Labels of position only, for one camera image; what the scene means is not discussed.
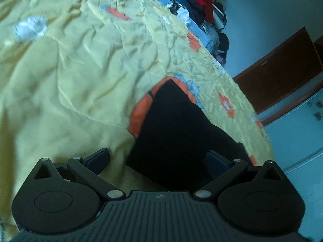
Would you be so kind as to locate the white wardrobe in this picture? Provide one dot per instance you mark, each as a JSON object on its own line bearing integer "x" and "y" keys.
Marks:
{"x": 300, "y": 143}

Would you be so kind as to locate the brown wooden door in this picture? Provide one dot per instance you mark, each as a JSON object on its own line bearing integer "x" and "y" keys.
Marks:
{"x": 280, "y": 78}

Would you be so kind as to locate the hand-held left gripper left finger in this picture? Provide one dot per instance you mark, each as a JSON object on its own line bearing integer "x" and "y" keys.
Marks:
{"x": 98, "y": 160}

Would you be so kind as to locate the pile of clothes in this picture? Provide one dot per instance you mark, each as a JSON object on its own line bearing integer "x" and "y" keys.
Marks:
{"x": 204, "y": 2}

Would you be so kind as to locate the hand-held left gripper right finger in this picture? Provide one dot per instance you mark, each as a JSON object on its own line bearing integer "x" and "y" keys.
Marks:
{"x": 217, "y": 163}

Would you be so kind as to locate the light blue mattress edge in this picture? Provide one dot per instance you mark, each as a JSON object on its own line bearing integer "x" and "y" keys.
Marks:
{"x": 161, "y": 0}

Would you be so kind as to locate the black pants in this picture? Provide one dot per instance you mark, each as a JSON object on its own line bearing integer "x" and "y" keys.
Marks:
{"x": 176, "y": 131}

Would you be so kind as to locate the yellow floral bed sheet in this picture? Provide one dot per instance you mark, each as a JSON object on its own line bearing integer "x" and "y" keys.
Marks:
{"x": 75, "y": 80}

